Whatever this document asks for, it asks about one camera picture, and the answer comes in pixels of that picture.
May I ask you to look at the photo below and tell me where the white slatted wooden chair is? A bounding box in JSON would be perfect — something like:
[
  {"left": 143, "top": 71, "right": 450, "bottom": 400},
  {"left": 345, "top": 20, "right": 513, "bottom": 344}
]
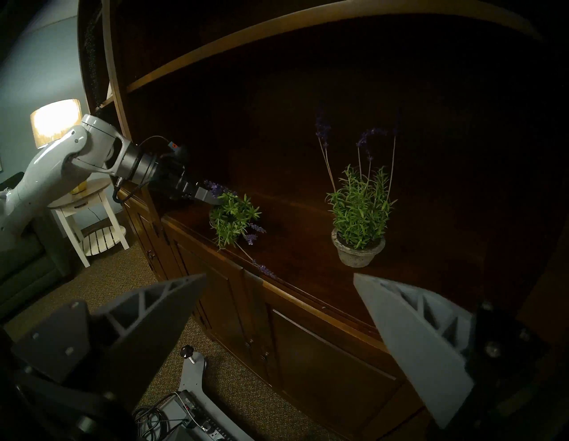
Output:
[{"left": 47, "top": 178, "right": 131, "bottom": 269}]

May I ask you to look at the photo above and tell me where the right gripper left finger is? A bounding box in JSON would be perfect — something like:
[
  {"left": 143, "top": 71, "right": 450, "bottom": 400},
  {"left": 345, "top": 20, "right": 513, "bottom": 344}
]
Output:
[{"left": 11, "top": 273, "right": 208, "bottom": 403}]

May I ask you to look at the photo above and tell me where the black power strip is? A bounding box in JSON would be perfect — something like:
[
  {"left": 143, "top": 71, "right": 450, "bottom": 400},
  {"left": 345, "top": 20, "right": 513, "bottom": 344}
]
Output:
[{"left": 182, "top": 396, "right": 227, "bottom": 441}]

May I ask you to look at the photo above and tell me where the dark green sofa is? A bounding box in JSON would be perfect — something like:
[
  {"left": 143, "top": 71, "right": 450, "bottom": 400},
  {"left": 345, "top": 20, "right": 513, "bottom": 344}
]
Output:
[{"left": 0, "top": 171, "right": 75, "bottom": 321}]

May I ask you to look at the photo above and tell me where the dark trailing plant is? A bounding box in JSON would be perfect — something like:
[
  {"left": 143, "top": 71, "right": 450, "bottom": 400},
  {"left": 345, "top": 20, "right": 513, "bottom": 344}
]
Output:
[{"left": 82, "top": 13, "right": 101, "bottom": 104}]

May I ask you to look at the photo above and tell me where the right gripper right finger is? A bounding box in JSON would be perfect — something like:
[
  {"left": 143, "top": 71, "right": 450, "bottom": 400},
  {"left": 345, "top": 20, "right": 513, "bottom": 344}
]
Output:
[{"left": 353, "top": 273, "right": 475, "bottom": 429}]

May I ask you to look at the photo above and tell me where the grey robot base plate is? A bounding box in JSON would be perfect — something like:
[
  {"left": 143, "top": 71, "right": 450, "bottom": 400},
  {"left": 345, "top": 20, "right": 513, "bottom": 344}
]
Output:
[{"left": 171, "top": 345, "right": 256, "bottom": 441}]

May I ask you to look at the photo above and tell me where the lit table lamp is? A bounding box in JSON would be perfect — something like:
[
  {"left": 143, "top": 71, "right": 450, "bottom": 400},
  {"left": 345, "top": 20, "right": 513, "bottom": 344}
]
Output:
[{"left": 30, "top": 99, "right": 90, "bottom": 194}]

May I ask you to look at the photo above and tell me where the black cable bundle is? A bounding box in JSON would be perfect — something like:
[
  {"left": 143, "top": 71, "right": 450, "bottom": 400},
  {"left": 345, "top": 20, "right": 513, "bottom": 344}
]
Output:
[{"left": 132, "top": 402, "right": 183, "bottom": 441}]

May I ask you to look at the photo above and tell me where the wooden cabinet door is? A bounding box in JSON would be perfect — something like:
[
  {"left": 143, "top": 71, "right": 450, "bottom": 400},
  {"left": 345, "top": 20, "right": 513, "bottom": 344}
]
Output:
[
  {"left": 171, "top": 227, "right": 249, "bottom": 356},
  {"left": 249, "top": 276, "right": 407, "bottom": 441}
]

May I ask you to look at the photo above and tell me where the dark wooden shelf cabinet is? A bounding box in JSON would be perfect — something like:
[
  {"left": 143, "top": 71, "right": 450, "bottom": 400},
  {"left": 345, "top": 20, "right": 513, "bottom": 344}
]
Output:
[{"left": 78, "top": 0, "right": 569, "bottom": 441}]

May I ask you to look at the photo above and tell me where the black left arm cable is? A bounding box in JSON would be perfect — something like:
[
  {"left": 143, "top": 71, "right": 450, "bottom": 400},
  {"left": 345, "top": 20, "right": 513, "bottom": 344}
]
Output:
[{"left": 111, "top": 178, "right": 148, "bottom": 206}]

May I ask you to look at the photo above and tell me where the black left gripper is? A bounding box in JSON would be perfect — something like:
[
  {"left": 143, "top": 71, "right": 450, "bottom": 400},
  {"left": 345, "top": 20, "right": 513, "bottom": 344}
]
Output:
[{"left": 152, "top": 152, "right": 222, "bottom": 207}]

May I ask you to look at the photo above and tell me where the fake lavender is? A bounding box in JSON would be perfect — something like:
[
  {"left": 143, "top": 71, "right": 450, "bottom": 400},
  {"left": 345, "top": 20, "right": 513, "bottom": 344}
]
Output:
[
  {"left": 203, "top": 180, "right": 277, "bottom": 279},
  {"left": 315, "top": 116, "right": 399, "bottom": 269}
]

